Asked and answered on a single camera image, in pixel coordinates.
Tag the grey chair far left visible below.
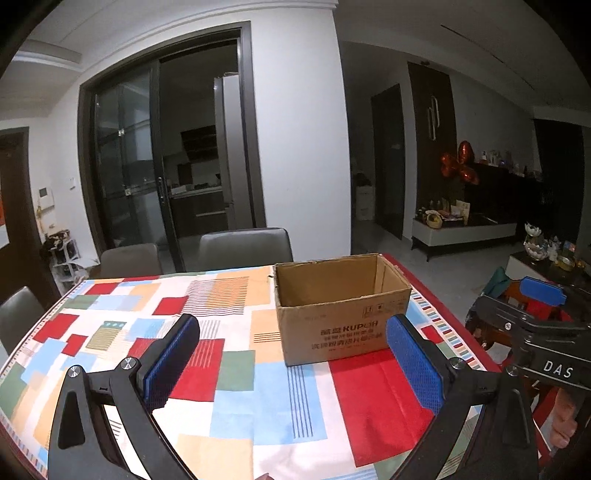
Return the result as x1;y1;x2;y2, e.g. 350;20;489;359
100;243;162;278

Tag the silver refrigerator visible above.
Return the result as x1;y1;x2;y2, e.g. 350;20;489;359
213;73;253;230

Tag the dark tall cabinet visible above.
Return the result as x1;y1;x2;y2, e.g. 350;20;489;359
408;62;457;208

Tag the white coffee table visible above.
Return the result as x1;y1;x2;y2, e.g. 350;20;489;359
505;251;590;290

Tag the white low tv bench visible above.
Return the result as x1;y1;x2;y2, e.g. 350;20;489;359
411;220;517;262

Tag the colourful patchwork tablecloth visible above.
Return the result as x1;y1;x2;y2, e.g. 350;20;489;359
0;252;503;480

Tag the brown cardboard box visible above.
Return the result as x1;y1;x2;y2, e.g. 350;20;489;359
273;253;412;366

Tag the red foil balloon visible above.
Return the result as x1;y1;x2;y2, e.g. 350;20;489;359
441;140;479;185

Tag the black glass sliding door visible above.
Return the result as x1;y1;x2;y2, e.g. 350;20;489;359
77;60;185;273

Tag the person's hand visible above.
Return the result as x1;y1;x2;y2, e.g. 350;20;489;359
550;389;578;449

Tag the white shoe rack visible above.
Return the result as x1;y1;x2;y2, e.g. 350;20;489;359
41;230;88;295

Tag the grey leather chair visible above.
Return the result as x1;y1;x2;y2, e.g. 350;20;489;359
197;228;294;271

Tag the lotus flower ornament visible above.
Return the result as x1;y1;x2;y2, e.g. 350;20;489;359
523;223;548;261

